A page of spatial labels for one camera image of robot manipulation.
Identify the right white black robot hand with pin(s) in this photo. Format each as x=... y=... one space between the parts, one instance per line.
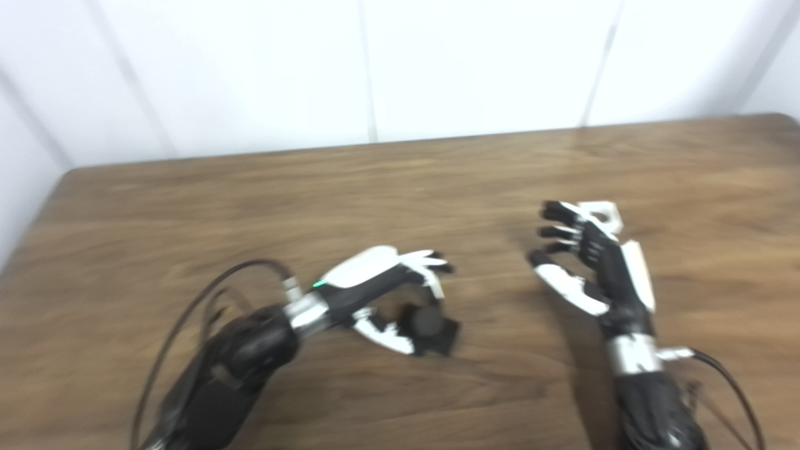
x=615 y=281

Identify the white square piece with hole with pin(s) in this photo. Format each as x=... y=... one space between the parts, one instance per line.
x=609 y=209

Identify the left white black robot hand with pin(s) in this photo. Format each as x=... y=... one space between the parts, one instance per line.
x=362 y=275

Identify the black peg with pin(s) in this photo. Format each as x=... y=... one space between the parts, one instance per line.
x=428 y=322

